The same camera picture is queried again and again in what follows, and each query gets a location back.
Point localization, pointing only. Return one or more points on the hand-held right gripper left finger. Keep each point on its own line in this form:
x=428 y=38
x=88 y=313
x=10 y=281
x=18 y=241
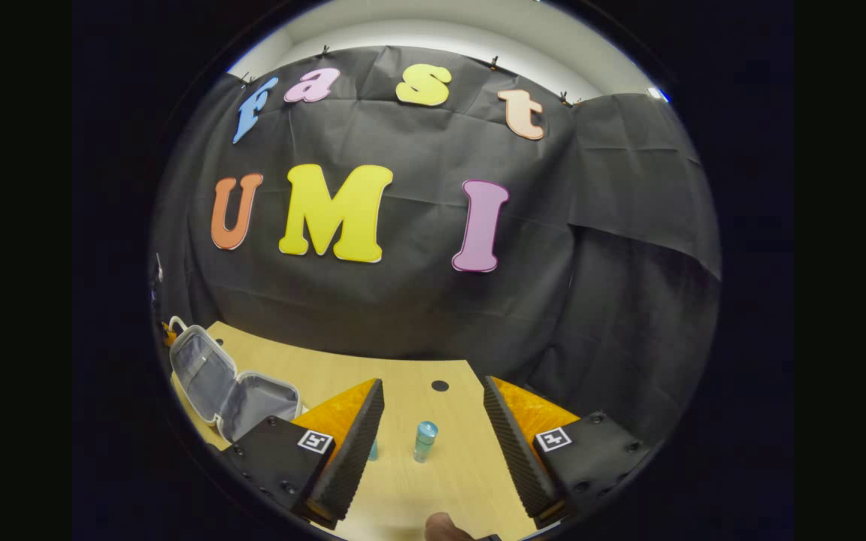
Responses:
x=350 y=451

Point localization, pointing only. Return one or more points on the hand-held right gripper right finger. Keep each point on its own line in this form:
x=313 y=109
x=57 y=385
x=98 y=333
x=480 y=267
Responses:
x=516 y=451

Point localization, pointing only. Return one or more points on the clear blue skin care tube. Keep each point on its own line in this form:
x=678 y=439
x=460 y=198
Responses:
x=373 y=451

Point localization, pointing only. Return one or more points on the teal skin care bottle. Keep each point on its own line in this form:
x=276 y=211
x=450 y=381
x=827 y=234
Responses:
x=425 y=441

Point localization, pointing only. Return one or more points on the white suitcase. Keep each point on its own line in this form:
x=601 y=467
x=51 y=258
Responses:
x=204 y=372

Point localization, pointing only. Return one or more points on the white ceiling light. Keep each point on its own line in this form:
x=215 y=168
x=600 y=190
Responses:
x=658 y=94

